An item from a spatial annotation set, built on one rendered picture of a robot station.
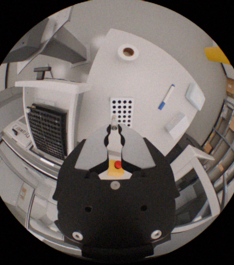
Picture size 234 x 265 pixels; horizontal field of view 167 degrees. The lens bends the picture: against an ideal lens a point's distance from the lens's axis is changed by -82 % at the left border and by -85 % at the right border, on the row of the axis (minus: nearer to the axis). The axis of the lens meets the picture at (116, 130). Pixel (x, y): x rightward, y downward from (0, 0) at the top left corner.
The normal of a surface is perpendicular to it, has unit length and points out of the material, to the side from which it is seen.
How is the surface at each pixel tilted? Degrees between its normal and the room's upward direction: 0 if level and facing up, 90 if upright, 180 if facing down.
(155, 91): 0
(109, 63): 0
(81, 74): 0
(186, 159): 90
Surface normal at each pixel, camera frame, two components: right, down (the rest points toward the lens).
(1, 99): 0.95, -0.28
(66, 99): 0.03, 0.55
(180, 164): -0.94, -0.28
